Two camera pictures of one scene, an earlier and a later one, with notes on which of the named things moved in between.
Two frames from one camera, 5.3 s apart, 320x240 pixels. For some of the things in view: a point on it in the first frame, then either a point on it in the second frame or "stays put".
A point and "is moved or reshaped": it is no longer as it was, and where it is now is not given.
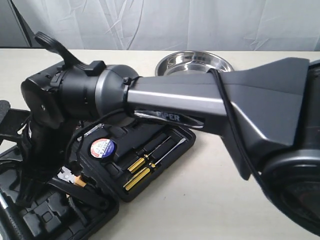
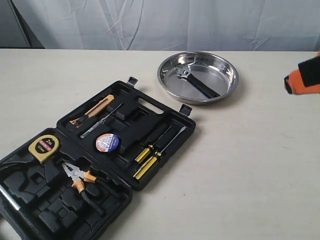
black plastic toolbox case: [106, 164] stays put
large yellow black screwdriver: [136, 179] → [147, 165]
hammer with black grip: [14, 218] → [30, 229]
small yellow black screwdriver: [132, 168] → [145, 152]
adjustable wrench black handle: [86, 194] is moved or reshaped
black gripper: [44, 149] → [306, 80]
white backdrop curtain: [175, 25] stays put
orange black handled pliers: [67, 174] → [78, 176]
